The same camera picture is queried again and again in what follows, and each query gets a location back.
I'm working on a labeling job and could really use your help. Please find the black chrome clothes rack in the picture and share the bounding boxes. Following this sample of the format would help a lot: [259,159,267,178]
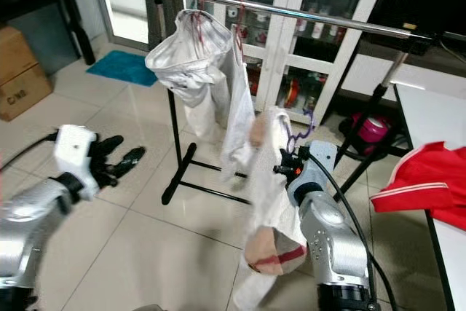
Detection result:
[142,0,466,206]

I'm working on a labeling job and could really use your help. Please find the white drawer front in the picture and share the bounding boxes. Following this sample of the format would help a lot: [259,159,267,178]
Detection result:
[339,55,466,104]

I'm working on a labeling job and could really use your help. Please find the teal floor mat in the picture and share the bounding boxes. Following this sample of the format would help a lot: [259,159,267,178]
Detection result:
[85,50,159,87]

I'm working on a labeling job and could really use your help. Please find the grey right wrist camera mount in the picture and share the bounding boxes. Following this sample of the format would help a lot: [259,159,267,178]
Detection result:
[288,141,339,206]

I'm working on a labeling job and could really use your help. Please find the plain cardboard box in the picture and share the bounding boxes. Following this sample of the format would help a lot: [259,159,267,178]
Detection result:
[0,25,37,82]

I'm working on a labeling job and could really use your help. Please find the white printed shirt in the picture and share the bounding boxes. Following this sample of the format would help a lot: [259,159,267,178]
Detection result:
[233,106,310,310]

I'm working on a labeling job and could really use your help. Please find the white logo t-shirt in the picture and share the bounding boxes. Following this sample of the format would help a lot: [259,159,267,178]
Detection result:
[218,25,256,181]

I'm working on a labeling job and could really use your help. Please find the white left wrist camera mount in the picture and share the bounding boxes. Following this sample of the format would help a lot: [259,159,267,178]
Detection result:
[55,124,99,201]

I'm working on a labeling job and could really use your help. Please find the purple wire hanger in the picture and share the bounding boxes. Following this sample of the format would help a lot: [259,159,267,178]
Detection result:
[284,109,317,153]

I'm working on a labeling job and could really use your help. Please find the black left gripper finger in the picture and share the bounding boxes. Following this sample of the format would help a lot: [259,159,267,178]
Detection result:
[95,135,125,159]
[113,147,146,181]

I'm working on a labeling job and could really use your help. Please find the black desk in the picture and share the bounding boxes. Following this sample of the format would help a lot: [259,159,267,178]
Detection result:
[0,0,97,68]

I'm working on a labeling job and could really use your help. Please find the white denim jeans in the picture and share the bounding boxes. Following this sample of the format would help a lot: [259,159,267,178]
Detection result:
[144,9,232,141]

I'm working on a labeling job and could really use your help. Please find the glass sliding door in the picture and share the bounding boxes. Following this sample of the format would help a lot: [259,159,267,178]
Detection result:
[95,0,150,50]

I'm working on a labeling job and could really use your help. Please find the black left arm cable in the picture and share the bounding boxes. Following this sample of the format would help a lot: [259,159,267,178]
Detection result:
[0,130,60,173]

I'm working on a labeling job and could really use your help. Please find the red wire hanger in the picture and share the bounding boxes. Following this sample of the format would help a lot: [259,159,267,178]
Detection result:
[232,0,248,53]
[189,0,208,57]

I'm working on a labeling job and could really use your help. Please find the red garment white trim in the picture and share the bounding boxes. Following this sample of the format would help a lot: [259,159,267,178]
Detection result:
[370,143,466,232]

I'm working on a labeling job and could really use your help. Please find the dark grey curtain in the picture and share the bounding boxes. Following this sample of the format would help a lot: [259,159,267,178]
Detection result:
[142,0,186,53]

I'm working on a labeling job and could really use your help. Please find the magenta round appliance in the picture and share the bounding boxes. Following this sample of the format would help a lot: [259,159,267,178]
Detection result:
[348,112,390,153]

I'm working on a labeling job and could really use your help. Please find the printed cardboard box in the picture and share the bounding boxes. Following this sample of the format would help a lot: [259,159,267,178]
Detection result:
[0,63,53,122]

